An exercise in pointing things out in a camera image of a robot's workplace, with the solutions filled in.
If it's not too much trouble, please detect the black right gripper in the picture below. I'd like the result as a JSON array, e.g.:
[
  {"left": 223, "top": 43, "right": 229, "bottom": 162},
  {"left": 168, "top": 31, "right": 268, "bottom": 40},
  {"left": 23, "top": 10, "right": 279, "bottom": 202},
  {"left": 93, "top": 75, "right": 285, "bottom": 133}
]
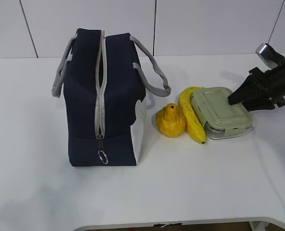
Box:
[{"left": 228, "top": 67, "right": 285, "bottom": 112}]

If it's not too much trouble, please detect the green lid glass container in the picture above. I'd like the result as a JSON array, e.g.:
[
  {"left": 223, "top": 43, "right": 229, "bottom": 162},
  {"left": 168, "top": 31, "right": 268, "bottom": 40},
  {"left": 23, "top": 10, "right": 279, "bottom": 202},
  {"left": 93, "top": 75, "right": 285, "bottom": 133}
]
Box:
[{"left": 191, "top": 87, "right": 253, "bottom": 140}]

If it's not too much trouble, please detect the yellow banana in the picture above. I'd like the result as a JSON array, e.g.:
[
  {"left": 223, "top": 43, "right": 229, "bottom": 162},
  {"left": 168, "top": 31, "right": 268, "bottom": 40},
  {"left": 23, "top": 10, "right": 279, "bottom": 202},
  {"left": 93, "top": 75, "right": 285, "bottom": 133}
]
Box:
[{"left": 179, "top": 86, "right": 207, "bottom": 144}]

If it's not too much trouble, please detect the yellow pear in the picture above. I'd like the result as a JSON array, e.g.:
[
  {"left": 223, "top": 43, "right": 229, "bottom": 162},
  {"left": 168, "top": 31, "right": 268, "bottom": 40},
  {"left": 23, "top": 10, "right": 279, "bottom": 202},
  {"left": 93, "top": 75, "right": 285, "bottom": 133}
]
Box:
[{"left": 155, "top": 103, "right": 186, "bottom": 138}]

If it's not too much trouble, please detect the navy blue lunch bag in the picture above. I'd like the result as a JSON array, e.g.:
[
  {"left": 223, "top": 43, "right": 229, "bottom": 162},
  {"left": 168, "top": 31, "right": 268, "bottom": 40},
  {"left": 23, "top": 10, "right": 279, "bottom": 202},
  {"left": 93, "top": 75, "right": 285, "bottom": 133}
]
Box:
[{"left": 52, "top": 28, "right": 171, "bottom": 167}]

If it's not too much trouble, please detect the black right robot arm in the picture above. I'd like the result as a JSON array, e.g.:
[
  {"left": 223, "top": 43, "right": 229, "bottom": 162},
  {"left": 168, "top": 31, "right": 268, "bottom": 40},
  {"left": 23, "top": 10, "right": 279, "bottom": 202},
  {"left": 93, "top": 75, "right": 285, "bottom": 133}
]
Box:
[{"left": 228, "top": 63, "right": 285, "bottom": 112}]

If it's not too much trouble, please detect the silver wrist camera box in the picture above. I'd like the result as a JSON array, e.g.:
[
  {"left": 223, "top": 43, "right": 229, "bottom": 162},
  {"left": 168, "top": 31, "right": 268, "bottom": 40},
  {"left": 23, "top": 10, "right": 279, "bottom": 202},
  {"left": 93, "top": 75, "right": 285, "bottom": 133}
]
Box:
[{"left": 255, "top": 43, "right": 285, "bottom": 69}]

